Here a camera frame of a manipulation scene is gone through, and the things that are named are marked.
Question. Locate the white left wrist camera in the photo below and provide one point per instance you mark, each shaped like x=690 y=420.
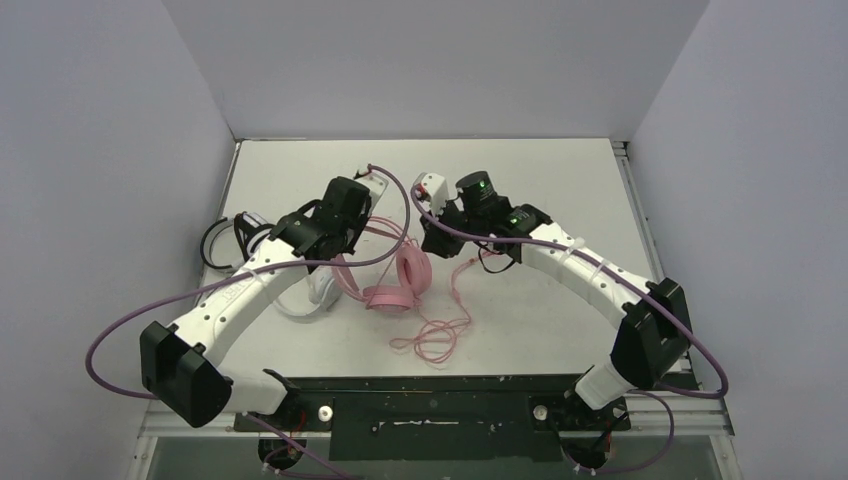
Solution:
x=374 y=182

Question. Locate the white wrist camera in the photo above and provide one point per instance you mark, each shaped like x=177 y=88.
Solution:
x=374 y=182
x=431 y=190

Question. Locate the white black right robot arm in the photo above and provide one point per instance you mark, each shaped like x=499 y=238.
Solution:
x=648 y=317

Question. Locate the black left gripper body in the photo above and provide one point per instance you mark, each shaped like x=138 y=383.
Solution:
x=353 y=231

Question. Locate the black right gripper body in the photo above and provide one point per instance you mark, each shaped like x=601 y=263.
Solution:
x=440 y=237

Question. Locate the pink headphones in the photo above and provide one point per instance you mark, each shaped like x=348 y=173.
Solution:
x=400 y=289

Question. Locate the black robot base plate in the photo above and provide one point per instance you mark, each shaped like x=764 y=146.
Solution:
x=449 y=417

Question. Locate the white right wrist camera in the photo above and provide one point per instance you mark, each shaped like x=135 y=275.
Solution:
x=431 y=190

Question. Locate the black white headphones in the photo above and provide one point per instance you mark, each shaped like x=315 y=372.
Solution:
x=229 y=242

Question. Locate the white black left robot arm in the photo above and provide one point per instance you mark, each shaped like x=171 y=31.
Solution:
x=180 y=362

